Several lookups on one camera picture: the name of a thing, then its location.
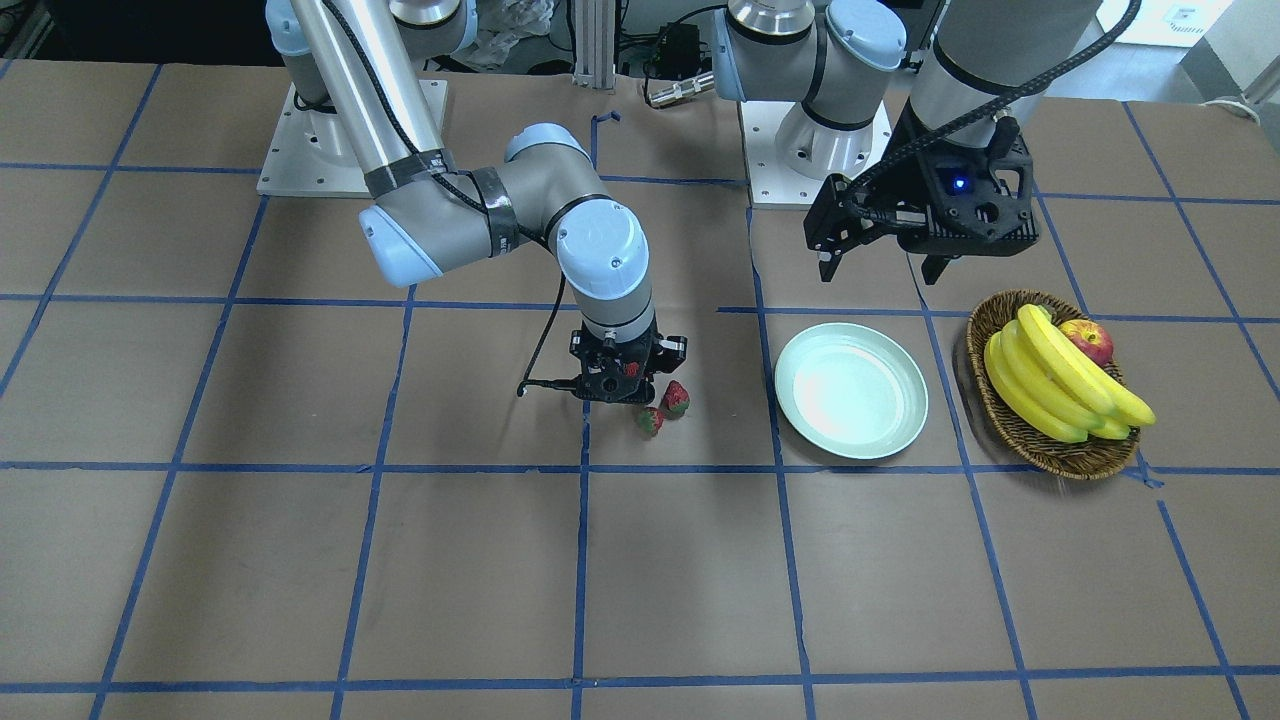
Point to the light green plate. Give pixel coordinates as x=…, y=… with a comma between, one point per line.
x=851, y=391

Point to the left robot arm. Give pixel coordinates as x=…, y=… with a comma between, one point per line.
x=989, y=65

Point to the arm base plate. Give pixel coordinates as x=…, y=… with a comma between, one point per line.
x=789, y=155
x=320, y=150

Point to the yellow banana bunch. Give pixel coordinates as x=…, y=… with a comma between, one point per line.
x=1054, y=387

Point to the wicker basket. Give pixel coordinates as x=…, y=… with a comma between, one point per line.
x=998, y=428

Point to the red yellow apple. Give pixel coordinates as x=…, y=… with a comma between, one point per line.
x=1091, y=338

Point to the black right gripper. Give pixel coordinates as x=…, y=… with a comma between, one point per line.
x=672, y=349

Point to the black power adapter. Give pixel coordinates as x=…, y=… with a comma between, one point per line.
x=677, y=54

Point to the red strawberry pair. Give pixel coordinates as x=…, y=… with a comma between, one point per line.
x=676, y=400
x=650, y=420

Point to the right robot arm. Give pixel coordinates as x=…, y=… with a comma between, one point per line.
x=359, y=62

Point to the aluminium frame post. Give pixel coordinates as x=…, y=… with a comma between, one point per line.
x=594, y=43

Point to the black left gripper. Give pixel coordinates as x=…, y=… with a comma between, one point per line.
x=913, y=170

